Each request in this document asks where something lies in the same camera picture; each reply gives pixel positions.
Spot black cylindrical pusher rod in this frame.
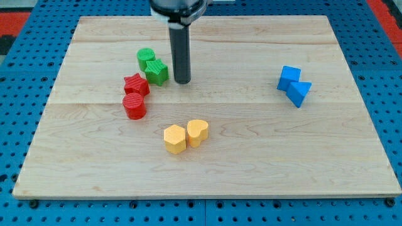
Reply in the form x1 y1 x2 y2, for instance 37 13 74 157
169 26 191 84

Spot red cylinder block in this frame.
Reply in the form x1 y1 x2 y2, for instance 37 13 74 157
122 93 147 120

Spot red star block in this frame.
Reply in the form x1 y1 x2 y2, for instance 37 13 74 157
124 73 150 97

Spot green star block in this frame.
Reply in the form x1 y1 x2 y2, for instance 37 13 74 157
144 59 169 87

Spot green cylinder block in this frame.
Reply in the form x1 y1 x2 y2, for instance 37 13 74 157
136 48 156 72

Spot yellow heart block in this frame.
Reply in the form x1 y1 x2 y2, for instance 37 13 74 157
187 119 209 148

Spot blue cube block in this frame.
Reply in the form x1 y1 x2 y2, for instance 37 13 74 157
277 65 301 91

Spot yellow hexagon block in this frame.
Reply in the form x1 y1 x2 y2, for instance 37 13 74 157
163 124 187 154

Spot wooden board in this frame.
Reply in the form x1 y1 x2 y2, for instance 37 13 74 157
13 16 401 200

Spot blue triangle block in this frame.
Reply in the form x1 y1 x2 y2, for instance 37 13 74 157
286 82 312 108

